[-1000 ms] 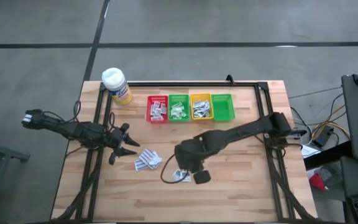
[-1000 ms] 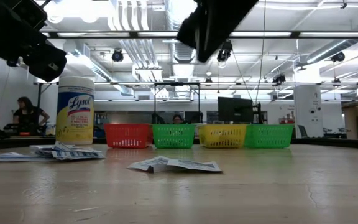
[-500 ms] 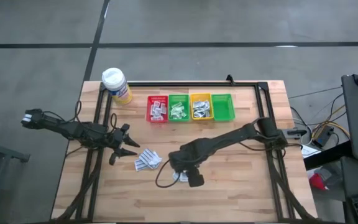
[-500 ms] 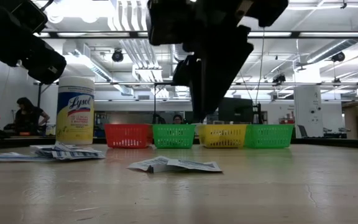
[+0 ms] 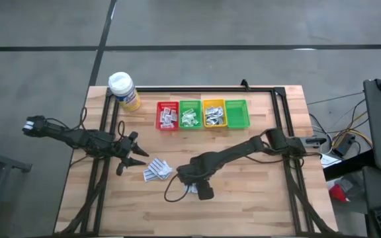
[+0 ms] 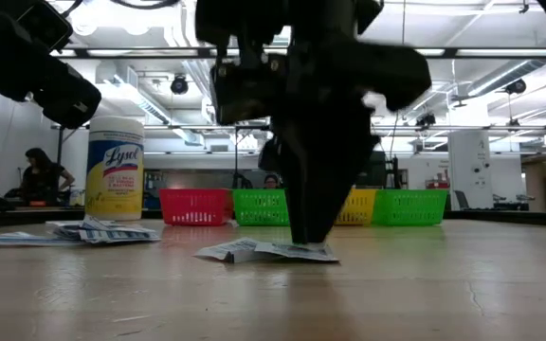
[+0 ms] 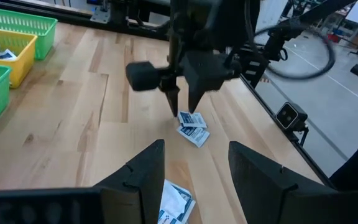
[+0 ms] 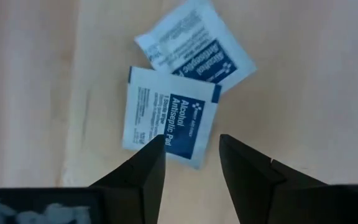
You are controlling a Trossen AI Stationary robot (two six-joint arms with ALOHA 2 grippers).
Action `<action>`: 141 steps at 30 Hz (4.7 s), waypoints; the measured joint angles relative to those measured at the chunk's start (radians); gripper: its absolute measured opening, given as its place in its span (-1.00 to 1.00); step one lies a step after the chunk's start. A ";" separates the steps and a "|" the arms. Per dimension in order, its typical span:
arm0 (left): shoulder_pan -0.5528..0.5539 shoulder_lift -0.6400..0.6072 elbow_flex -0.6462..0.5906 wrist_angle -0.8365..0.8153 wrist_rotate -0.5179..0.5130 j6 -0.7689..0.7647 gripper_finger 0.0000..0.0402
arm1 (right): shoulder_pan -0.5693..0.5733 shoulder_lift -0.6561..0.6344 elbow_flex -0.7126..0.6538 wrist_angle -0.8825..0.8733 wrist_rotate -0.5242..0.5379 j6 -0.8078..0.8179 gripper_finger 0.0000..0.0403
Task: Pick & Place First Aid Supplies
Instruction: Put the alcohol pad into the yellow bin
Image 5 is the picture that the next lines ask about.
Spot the Lysol wipes canister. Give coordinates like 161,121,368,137
107,71,142,112

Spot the black beam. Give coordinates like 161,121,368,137
322,150,375,181

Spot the white paper sheet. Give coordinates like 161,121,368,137
320,153,343,169

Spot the green plastic basket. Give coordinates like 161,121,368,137
225,99,251,130
178,100,203,130

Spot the pile of red-striped packets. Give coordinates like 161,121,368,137
148,157,167,173

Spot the yellow plastic basket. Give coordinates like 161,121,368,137
202,99,228,129

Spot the red bag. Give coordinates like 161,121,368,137
328,183,349,204

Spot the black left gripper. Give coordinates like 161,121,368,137
112,131,150,177

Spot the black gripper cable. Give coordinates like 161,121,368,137
163,171,191,203
116,120,127,139

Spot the thin grey cable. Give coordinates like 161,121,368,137
306,91,365,106

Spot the black power box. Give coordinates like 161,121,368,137
331,133,357,158

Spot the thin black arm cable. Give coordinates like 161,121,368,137
44,106,89,132

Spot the red plastic basket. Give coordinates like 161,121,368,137
155,100,180,131

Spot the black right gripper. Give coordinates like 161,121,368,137
176,154,223,201

